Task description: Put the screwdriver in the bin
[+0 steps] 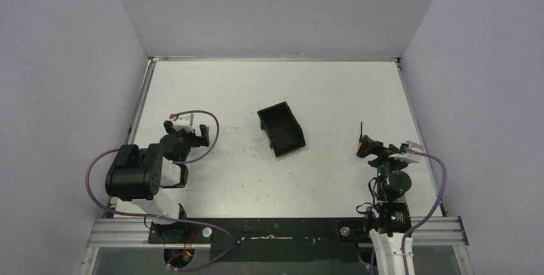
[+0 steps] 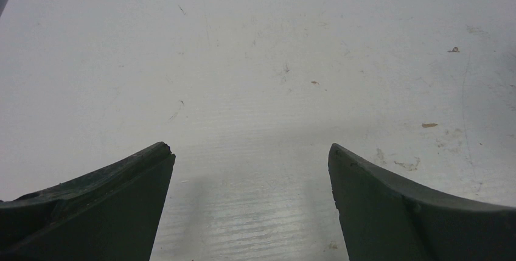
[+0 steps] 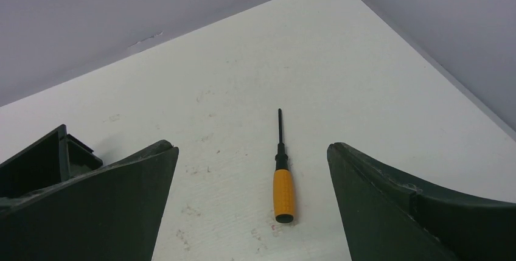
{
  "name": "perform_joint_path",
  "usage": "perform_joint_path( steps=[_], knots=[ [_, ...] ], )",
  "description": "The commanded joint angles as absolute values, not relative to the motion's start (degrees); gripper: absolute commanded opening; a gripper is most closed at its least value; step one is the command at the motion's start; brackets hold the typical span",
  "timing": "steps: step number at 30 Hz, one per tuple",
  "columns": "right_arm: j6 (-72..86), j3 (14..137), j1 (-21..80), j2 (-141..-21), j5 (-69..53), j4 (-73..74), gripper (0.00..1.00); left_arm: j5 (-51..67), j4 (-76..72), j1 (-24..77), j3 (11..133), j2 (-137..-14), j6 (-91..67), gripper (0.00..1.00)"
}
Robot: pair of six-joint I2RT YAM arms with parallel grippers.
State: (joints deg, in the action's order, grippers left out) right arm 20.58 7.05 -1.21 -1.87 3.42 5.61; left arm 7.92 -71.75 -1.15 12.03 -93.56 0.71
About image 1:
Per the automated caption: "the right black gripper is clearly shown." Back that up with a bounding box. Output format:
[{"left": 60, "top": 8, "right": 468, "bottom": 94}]
[{"left": 358, "top": 135, "right": 411, "bottom": 202}]

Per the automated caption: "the orange handled screwdriver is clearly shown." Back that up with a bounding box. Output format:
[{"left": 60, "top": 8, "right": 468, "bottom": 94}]
[{"left": 356, "top": 122, "right": 369, "bottom": 158}]

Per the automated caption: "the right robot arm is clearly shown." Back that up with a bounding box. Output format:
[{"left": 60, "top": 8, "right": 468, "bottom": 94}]
[{"left": 356, "top": 134, "right": 415, "bottom": 274}]

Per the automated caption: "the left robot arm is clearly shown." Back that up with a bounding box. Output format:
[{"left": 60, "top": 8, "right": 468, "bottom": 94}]
[{"left": 105, "top": 121, "right": 210, "bottom": 244}]

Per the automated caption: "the black plastic bin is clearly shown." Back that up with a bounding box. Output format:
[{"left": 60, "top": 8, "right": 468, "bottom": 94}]
[{"left": 257, "top": 101, "right": 306, "bottom": 158}]

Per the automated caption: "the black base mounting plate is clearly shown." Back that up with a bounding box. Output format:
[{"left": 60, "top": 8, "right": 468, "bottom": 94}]
[{"left": 147, "top": 216, "right": 392, "bottom": 267}]

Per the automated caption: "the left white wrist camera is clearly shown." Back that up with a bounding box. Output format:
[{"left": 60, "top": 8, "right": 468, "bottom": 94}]
[{"left": 170, "top": 113, "right": 194, "bottom": 132}]

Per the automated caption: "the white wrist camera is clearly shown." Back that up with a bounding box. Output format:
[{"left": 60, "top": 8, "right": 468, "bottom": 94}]
[
  {"left": 170, "top": 113, "right": 194, "bottom": 132},
  {"left": 389, "top": 140, "right": 424, "bottom": 164}
]

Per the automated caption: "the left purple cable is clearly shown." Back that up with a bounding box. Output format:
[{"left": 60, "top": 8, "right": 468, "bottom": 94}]
[{"left": 85, "top": 110, "right": 236, "bottom": 273}]

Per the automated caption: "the purple cable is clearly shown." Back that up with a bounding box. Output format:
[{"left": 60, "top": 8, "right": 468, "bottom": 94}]
[
  {"left": 85, "top": 110, "right": 236, "bottom": 273},
  {"left": 399, "top": 147, "right": 448, "bottom": 275}
]

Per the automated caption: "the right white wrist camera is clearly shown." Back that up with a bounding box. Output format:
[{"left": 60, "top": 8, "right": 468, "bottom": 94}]
[{"left": 389, "top": 140, "right": 424, "bottom": 164}]

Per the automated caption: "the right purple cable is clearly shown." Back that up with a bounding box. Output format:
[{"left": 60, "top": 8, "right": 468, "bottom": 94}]
[{"left": 399, "top": 147, "right": 448, "bottom": 275}]

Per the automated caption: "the aluminium front rail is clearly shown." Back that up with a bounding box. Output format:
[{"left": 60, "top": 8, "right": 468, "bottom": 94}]
[{"left": 87, "top": 217, "right": 469, "bottom": 249}]

